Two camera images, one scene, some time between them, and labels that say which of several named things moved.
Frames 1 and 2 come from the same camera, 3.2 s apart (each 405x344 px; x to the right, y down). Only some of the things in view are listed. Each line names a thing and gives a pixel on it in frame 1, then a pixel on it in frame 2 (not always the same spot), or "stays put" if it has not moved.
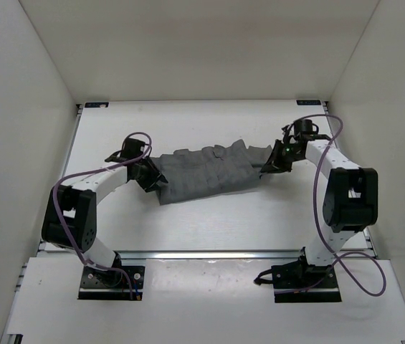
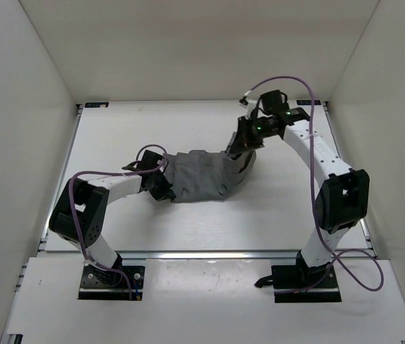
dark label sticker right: [309, 102] stays put
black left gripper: [149, 185] -> [165, 191]
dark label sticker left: [97, 104] stays put
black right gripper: [275, 165] -> [241, 142]
